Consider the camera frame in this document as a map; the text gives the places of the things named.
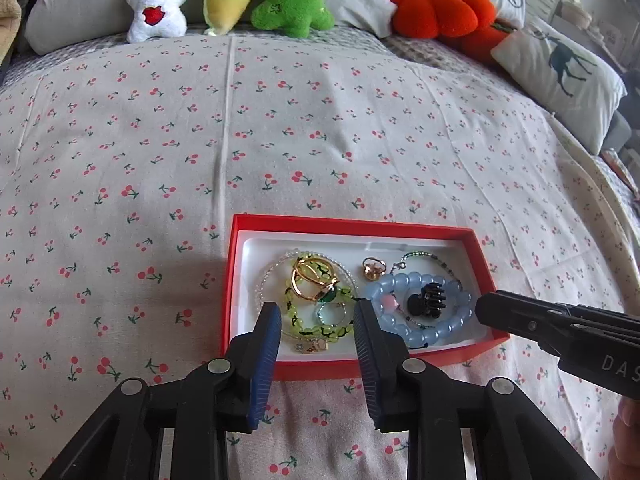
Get dark bead bracelet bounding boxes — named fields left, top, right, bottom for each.
left=385, top=251, right=468, bottom=331

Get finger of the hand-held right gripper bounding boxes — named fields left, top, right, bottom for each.
left=474, top=290, right=640, bottom=356

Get orange pumpkin plush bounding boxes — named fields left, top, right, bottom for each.
left=389, top=0, right=516, bottom=63

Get deer print pillow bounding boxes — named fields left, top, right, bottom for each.
left=490, top=15, right=628, bottom=156

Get grey pillow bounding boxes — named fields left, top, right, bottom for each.
left=24, top=0, right=221, bottom=56

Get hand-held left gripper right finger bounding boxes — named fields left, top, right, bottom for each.
left=352, top=299, right=601, bottom=480

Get dark grey cushion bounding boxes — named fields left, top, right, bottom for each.
left=597, top=110, right=638, bottom=157

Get gold flower hair clip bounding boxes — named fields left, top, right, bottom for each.
left=291, top=256, right=341, bottom=301

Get clear bead bracelet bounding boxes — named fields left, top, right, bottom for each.
left=257, top=249, right=358, bottom=331

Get green bead bracelet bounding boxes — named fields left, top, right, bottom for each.
left=284, top=257, right=357, bottom=353

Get cherry print bedsheet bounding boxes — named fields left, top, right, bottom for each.
left=0, top=27, right=640, bottom=480

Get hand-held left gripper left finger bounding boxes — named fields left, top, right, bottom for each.
left=40, top=301, right=282, bottom=480

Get silver ring with green stone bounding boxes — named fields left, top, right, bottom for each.
left=314, top=287, right=351, bottom=326

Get blue bead bracelet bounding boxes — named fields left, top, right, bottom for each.
left=362, top=271, right=474, bottom=351

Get red cardboard box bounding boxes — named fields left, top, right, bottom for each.
left=220, top=213, right=511, bottom=382

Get person's right hand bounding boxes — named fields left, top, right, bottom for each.
left=612, top=400, right=640, bottom=480

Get small gold ring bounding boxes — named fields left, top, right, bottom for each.
left=362, top=256, right=387, bottom=281

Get white bunny plush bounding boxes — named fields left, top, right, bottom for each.
left=125, top=0, right=195, bottom=43

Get black claw hair clip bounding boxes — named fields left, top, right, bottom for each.
left=405, top=282, right=448, bottom=318

